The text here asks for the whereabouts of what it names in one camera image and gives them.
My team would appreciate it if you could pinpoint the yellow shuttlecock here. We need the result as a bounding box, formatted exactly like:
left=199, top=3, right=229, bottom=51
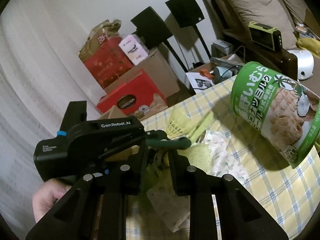
left=165, top=107, right=214, bottom=144

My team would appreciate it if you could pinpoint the white floral cloth bag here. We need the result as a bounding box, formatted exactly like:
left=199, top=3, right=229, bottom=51
left=146, top=129, right=249, bottom=233

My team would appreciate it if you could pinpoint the green snack canister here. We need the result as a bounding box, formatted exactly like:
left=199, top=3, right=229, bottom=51
left=231, top=62, right=319, bottom=168

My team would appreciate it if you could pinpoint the person's left hand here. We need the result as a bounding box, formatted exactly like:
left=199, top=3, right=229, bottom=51
left=32, top=179, right=71, bottom=222

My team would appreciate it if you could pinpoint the red collection gift bag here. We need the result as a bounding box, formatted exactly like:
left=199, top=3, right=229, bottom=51
left=97, top=70, right=168, bottom=120

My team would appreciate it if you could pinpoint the open cardboard box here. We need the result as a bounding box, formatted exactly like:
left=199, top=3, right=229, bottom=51
left=99, top=106, right=126, bottom=120

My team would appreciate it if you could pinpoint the yellow plaid table cloth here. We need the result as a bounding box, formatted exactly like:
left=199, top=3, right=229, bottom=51
left=126, top=77, right=319, bottom=239

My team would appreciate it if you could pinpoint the large brown cardboard box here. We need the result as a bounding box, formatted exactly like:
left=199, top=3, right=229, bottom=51
left=104, top=48, right=180, bottom=98

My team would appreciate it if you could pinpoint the white curtain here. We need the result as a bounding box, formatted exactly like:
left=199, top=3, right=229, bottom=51
left=1, top=0, right=104, bottom=239

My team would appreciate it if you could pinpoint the box of cluttered items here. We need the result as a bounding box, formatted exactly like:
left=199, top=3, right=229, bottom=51
left=186, top=54, right=244, bottom=94

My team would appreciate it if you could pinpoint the red patterned paper bag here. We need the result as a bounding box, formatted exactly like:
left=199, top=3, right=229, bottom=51
left=84, top=37, right=134, bottom=89

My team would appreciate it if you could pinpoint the white small product box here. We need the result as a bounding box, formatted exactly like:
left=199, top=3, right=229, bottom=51
left=119, top=34, right=149, bottom=66

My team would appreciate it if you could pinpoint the black left speaker on stand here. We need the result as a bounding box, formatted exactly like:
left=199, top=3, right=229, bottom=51
left=131, top=6, right=188, bottom=73

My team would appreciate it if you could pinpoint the black speaker on stand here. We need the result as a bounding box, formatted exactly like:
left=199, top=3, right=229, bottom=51
left=165, top=0, right=212, bottom=59
left=131, top=6, right=188, bottom=73

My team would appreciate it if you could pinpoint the crumpled brown paper bag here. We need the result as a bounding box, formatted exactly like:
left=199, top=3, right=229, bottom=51
left=78, top=19, right=121, bottom=63

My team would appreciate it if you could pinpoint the black right speaker on stand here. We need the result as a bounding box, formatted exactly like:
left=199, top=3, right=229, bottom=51
left=165, top=0, right=212, bottom=59

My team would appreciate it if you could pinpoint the green framed black device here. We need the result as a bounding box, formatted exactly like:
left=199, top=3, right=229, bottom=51
left=248, top=21, right=283, bottom=52

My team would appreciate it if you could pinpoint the white dome lamp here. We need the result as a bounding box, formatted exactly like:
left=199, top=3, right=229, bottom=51
left=289, top=49, right=314, bottom=80

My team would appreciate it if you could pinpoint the yellow cloth on sofa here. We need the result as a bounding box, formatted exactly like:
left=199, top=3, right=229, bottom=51
left=296, top=38, right=320, bottom=58

